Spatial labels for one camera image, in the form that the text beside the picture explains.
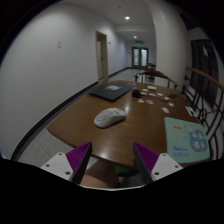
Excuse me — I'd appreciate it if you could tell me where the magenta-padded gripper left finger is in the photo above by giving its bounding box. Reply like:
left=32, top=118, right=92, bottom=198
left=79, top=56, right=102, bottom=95
left=40, top=141, right=93, bottom=185

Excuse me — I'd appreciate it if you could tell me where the glass double door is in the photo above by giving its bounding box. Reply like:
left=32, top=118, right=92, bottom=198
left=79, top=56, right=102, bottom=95
left=131, top=46, right=150, bottom=69

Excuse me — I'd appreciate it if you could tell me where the small black box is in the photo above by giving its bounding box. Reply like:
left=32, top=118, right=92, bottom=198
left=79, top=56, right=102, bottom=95
left=131, top=89, right=142, bottom=99

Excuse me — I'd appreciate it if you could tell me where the wood-topped black metal railing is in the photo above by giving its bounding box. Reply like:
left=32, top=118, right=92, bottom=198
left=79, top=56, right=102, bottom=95
left=181, top=65, right=224, bottom=161

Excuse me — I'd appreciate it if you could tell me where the dark framed window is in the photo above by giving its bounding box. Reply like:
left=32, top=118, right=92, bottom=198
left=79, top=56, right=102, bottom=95
left=189, top=39, right=220, bottom=108

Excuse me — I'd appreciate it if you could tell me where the dark closed laptop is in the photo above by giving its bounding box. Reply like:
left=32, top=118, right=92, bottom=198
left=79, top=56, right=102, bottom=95
left=88, top=80, right=137, bottom=102

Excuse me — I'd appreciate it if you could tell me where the white perforated computer mouse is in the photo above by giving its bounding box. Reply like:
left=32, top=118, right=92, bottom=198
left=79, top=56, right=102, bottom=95
left=93, top=107, right=128, bottom=129

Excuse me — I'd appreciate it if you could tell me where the beige side door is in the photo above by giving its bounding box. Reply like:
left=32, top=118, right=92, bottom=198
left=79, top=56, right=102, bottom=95
left=95, top=30, right=110, bottom=81

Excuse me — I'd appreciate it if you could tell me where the wooden armchair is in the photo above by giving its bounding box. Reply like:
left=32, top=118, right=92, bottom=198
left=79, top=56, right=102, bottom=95
left=146, top=62, right=157, bottom=73
left=134, top=69, right=179, bottom=90

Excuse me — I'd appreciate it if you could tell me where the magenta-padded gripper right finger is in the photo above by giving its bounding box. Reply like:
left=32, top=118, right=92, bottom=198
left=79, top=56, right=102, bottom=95
left=133, top=141, right=184, bottom=185

